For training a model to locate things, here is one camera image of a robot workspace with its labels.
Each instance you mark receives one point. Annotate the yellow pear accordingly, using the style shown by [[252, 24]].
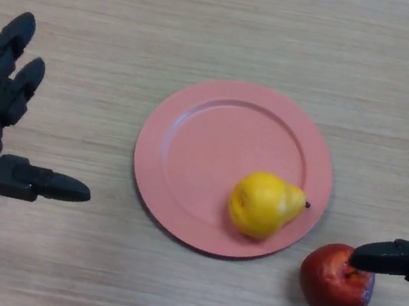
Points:
[[258, 205]]

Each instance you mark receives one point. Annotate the pink round plate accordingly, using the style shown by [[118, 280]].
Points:
[[204, 153]]

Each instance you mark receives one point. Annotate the red apple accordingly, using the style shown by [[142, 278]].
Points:
[[326, 291]]

